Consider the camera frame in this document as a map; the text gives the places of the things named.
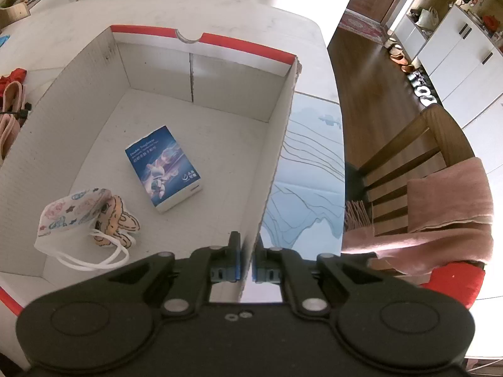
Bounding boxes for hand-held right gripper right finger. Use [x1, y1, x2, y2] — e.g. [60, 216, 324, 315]
[252, 241, 389, 317]

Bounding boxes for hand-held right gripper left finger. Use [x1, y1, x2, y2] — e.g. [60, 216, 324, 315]
[109, 231, 242, 317]

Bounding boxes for blue tissue packet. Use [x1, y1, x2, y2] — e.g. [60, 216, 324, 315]
[125, 126, 204, 214]

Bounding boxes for cartoon monster charm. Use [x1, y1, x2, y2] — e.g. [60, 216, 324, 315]
[92, 192, 141, 249]

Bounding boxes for white cardboard box red rim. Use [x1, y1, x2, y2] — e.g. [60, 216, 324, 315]
[0, 25, 303, 319]

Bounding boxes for printed face mask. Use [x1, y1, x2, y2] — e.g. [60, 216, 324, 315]
[33, 188, 130, 271]

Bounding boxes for red knotted headband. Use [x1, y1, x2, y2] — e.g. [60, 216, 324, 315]
[0, 68, 27, 95]

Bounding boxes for printed table mat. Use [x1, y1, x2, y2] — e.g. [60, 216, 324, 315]
[261, 90, 346, 252]

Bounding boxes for red seat cushion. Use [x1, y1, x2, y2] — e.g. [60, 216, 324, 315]
[417, 261, 485, 310]

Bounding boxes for pink scarf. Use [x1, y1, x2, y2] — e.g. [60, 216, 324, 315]
[340, 157, 495, 277]

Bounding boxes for horizontal slat wooden chair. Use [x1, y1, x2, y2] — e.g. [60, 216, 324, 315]
[346, 104, 476, 236]

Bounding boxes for black white slippers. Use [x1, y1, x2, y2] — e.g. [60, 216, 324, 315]
[406, 68, 438, 107]

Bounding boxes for brown shoes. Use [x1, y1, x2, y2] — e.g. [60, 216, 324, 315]
[387, 37, 415, 67]

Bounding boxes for patterned red rug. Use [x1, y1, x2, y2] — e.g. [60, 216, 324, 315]
[338, 8, 390, 46]

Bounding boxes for white shopping bag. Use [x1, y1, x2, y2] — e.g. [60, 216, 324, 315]
[416, 7, 439, 32]

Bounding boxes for small cardboard box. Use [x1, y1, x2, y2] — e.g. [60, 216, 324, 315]
[0, 2, 31, 30]

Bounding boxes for white wall cabinet unit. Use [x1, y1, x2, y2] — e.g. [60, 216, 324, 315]
[393, 0, 503, 173]

